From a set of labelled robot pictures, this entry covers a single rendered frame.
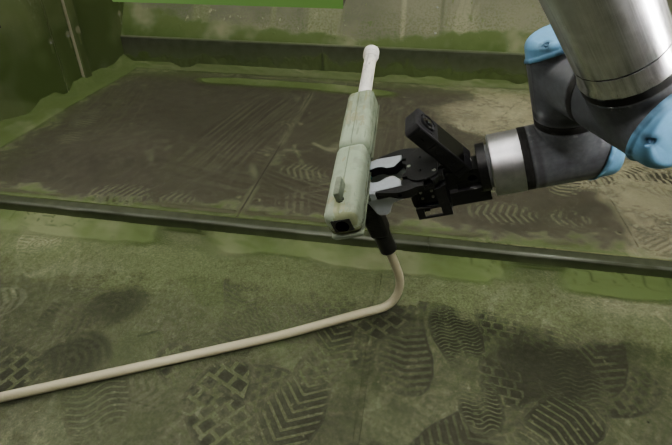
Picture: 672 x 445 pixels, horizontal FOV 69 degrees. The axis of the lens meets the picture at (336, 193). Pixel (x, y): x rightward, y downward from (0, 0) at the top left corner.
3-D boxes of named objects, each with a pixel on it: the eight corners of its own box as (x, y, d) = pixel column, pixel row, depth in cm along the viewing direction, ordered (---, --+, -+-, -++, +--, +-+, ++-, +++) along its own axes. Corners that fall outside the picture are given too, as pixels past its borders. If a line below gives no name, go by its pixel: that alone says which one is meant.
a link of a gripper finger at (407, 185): (378, 206, 71) (437, 190, 69) (375, 199, 70) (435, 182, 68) (375, 186, 75) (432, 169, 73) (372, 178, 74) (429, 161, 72)
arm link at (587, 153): (607, 88, 66) (609, 149, 71) (511, 110, 70) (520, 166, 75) (630, 124, 59) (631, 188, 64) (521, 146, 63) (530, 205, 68)
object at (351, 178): (399, 307, 75) (350, 204, 61) (369, 309, 77) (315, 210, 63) (407, 124, 110) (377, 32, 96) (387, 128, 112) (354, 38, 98)
